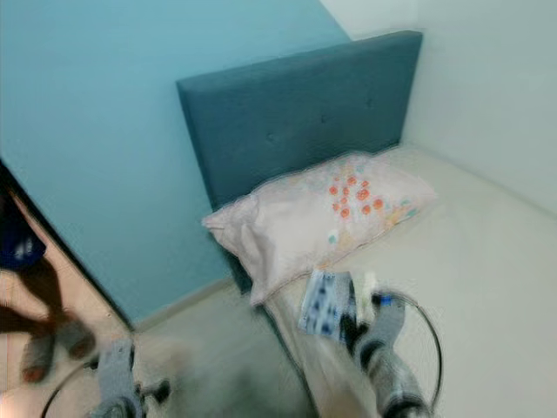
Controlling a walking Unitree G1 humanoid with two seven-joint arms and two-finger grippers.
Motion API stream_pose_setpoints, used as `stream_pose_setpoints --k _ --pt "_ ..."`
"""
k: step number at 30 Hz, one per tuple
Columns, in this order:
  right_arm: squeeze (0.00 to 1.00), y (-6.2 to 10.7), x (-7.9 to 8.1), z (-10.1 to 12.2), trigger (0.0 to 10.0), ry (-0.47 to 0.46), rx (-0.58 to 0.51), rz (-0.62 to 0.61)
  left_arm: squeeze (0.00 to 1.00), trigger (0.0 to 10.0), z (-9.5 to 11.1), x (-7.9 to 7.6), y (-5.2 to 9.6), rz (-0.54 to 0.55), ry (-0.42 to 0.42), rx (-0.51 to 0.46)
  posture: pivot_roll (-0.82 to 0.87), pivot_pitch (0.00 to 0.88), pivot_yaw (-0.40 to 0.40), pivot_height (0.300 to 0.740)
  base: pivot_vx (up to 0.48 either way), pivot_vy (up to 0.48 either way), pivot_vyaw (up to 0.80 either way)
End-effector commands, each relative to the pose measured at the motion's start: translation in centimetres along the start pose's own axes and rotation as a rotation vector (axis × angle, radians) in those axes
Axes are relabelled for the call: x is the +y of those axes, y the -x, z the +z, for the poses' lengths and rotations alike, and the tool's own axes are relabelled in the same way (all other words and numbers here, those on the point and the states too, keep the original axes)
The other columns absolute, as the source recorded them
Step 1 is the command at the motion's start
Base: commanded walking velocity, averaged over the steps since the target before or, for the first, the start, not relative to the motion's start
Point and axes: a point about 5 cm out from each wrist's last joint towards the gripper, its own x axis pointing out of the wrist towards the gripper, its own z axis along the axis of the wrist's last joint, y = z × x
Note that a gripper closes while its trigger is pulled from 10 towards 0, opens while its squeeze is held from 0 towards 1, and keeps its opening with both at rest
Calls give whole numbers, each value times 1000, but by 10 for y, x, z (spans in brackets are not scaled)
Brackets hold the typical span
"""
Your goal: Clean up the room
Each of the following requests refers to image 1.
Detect white book blue letters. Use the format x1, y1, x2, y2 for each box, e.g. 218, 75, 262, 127
299, 268, 356, 342

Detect grey slipper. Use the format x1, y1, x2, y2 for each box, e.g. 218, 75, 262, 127
57, 318, 97, 360
22, 335, 57, 384

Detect cream sheeted mattress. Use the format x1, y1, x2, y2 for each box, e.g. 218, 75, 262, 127
265, 144, 557, 418

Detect person in white T-shirt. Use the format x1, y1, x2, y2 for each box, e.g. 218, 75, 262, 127
0, 187, 97, 384

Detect blue fabric headboard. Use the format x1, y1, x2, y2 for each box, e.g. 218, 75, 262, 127
176, 30, 425, 210

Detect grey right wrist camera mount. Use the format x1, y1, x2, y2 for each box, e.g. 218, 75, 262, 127
370, 292, 410, 349

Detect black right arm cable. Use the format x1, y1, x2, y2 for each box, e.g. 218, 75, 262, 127
383, 292, 445, 410

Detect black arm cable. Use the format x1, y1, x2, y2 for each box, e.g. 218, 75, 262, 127
42, 366, 105, 418
383, 292, 445, 410

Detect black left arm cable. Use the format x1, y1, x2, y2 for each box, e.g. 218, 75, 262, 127
42, 366, 105, 418

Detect black door frame strip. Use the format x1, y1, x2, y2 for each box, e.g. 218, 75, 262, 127
0, 161, 136, 330

